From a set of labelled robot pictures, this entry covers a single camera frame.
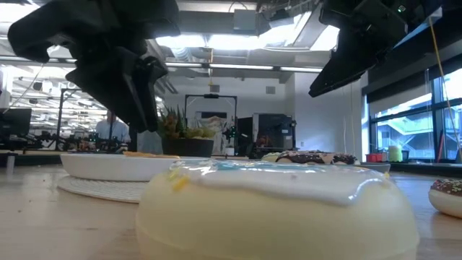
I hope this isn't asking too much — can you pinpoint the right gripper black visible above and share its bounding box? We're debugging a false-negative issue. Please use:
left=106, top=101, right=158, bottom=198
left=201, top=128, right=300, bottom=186
left=309, top=0, right=409, bottom=97

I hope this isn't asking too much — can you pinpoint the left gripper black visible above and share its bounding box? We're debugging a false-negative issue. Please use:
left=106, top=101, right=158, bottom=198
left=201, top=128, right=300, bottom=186
left=7, top=0, right=180, bottom=133

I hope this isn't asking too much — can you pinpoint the large chocolate white-drizzle donut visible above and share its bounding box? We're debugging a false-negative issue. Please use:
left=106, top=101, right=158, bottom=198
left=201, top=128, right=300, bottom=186
left=276, top=150, right=359, bottom=166

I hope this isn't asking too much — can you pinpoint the large green iced donut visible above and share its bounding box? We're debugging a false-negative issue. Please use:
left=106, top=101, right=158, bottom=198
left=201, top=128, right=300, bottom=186
left=260, top=152, right=289, bottom=163

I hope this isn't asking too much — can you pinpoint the small brown sprinkled donut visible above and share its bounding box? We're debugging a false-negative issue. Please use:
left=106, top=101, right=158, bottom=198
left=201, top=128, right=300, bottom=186
left=428, top=178, right=462, bottom=220

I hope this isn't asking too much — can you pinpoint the large white blue-iced donut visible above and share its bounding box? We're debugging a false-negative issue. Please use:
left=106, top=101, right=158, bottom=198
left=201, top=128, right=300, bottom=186
left=135, top=160, right=420, bottom=260

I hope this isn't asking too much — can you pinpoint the person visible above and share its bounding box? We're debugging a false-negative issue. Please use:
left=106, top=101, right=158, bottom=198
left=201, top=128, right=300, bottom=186
left=95, top=110, right=131, bottom=145

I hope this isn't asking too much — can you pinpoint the black monitor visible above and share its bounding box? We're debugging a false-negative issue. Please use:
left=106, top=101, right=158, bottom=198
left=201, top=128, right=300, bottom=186
left=0, top=108, right=32, bottom=140

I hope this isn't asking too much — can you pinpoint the black cabinet machine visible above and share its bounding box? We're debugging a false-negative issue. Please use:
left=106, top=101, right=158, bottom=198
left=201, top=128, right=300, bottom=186
left=237, top=113, right=297, bottom=159

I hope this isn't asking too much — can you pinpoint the green white cup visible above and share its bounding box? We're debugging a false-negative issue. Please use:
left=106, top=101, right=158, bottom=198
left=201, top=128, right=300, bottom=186
left=388, top=144, right=404, bottom=163

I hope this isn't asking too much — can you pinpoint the white plate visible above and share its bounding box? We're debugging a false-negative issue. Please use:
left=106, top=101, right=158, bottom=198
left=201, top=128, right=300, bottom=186
left=59, top=153, right=203, bottom=182

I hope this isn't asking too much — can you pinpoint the long ceiling light bar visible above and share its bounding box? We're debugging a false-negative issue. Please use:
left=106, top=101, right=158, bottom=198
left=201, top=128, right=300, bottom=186
left=0, top=56, right=324, bottom=74

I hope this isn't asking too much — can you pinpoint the grey ceiling box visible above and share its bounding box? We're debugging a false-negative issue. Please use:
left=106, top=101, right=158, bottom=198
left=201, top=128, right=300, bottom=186
left=232, top=9, right=258, bottom=32

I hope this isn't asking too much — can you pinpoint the dark grey plate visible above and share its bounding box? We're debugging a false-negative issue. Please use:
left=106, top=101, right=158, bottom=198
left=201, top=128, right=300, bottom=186
left=355, top=162, right=391, bottom=173

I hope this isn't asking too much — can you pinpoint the round white woven placemat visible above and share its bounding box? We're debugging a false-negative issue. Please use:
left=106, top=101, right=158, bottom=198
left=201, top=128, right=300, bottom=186
left=56, top=175, right=149, bottom=204

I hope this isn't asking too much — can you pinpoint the potted succulent plant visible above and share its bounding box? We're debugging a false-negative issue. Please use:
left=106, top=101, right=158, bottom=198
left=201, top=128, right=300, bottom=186
left=157, top=106, right=217, bottom=158

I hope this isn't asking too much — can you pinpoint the tall black rig frame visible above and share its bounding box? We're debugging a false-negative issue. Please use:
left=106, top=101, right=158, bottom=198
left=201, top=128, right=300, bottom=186
left=56, top=87, right=113, bottom=151

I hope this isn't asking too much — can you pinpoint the yellow hanging cable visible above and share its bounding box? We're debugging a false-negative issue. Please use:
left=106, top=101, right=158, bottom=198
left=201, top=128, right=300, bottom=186
left=429, top=17, right=462, bottom=160

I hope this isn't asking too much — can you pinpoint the black rig frame with camera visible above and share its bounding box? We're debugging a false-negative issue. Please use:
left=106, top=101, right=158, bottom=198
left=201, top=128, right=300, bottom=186
left=184, top=93, right=238, bottom=156

